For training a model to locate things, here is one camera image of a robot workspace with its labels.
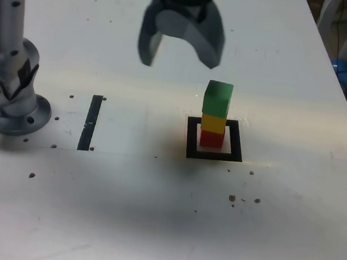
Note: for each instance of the blue round object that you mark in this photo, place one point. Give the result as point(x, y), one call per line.
point(343, 75)

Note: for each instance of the green cube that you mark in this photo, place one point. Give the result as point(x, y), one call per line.
point(217, 100)

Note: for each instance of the red cube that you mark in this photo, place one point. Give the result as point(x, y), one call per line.
point(211, 140)

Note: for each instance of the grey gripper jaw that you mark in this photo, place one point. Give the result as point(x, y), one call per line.
point(209, 40)
point(147, 43)

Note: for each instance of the black tape strip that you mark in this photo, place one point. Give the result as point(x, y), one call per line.
point(87, 127)

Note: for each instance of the black tape square outline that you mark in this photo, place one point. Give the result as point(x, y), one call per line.
point(191, 138)

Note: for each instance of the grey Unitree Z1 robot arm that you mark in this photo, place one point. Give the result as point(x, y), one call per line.
point(9, 10)

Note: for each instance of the yellow cube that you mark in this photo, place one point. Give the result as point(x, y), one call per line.
point(213, 124)

